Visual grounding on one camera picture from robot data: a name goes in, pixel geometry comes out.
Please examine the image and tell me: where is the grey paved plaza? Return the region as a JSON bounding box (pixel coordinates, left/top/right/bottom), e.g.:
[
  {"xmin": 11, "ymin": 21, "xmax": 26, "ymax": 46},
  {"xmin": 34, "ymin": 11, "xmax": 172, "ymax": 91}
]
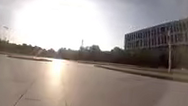
[{"xmin": 0, "ymin": 52, "xmax": 188, "ymax": 106}]

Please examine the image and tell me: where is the raised planting island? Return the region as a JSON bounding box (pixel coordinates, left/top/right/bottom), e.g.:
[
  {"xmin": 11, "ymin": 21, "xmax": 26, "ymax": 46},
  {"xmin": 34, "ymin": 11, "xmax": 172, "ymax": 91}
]
[{"xmin": 6, "ymin": 53, "xmax": 54, "ymax": 64}]

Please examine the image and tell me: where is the thin pole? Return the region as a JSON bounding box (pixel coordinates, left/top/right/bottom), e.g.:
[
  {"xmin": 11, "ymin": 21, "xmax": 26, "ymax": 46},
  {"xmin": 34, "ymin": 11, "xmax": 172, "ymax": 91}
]
[{"xmin": 162, "ymin": 28, "xmax": 177, "ymax": 74}]

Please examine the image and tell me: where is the grass strip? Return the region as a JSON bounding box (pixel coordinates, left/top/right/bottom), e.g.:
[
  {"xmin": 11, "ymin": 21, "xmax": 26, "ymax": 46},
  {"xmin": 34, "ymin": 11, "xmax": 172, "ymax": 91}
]
[{"xmin": 93, "ymin": 61, "xmax": 188, "ymax": 84}]

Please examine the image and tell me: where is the large dark glass building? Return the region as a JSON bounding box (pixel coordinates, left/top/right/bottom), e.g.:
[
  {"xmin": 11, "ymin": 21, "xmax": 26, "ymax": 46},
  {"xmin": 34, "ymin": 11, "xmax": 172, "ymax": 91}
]
[{"xmin": 121, "ymin": 3, "xmax": 188, "ymax": 71}]

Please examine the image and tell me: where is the street lamp pole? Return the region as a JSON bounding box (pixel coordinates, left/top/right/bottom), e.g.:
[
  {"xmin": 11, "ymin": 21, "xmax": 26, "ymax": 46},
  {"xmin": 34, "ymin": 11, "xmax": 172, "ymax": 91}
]
[{"xmin": 1, "ymin": 25, "xmax": 10, "ymax": 43}]

